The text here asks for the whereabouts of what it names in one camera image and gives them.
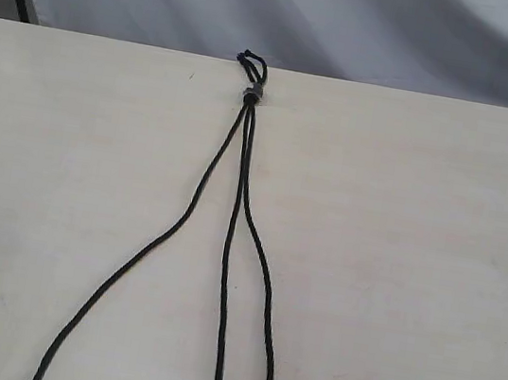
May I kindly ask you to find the grey cable connector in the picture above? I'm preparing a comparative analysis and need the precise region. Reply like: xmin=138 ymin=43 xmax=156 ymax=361
xmin=242 ymin=83 xmax=264 ymax=104

